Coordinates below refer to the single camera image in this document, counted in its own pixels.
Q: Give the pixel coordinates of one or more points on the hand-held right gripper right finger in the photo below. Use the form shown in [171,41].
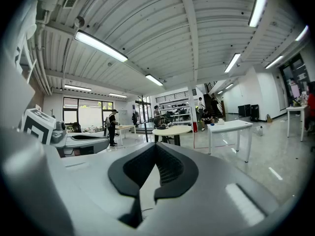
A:
[209,181]

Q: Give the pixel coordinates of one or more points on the white support column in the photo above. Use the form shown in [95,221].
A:
[192,102]

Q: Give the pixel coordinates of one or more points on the light wooden long table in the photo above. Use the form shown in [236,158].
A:
[125,126]

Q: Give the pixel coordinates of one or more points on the grey locker cabinet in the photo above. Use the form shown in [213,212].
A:
[123,117]

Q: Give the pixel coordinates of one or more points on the round ceiling smoke detector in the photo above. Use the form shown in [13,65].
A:
[79,21]

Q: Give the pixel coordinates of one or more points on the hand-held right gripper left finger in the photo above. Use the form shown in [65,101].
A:
[93,181]

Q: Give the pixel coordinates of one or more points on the person's white shirt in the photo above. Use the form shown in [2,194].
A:
[22,13]

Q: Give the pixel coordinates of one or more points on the white air vent grille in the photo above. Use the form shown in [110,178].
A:
[71,0]

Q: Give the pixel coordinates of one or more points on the black equipment case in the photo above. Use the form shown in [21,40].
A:
[254,112]
[244,110]

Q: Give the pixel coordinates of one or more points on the black coat stand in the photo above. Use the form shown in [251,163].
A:
[52,113]
[145,126]

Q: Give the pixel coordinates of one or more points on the white storage shelving unit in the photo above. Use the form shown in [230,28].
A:
[176,107]

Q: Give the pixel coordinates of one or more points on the round beige table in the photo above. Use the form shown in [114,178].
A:
[172,130]

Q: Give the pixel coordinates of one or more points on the red fire extinguisher box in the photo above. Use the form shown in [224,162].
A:
[195,127]

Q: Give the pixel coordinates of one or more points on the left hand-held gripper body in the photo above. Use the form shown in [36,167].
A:
[37,126]

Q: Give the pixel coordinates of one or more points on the white ceiling pipe bundle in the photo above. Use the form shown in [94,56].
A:
[40,65]

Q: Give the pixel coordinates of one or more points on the small cardboard box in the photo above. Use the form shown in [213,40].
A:
[269,119]

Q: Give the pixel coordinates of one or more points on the dark hanging jacket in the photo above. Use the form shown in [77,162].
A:
[135,118]

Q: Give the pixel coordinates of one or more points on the dark staircase with railing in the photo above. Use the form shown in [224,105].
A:
[209,102]

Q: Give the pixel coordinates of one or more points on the dark glass partition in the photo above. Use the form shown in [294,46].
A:
[295,70]

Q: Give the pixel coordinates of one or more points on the white rectangular table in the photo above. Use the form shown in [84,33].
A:
[296,108]
[230,126]

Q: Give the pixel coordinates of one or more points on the white tissue box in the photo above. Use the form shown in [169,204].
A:
[221,122]

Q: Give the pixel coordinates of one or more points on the black framed window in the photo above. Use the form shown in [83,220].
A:
[89,114]

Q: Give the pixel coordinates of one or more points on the white shelf rack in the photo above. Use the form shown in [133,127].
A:
[18,58]

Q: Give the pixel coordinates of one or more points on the black mezzanine railing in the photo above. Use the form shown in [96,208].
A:
[172,97]

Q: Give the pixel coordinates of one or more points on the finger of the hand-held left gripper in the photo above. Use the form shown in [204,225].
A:
[86,134]
[98,142]

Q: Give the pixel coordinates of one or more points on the black framed glass door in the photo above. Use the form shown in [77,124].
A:
[145,112]

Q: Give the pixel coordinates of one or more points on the white plastic container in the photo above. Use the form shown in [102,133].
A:
[259,131]

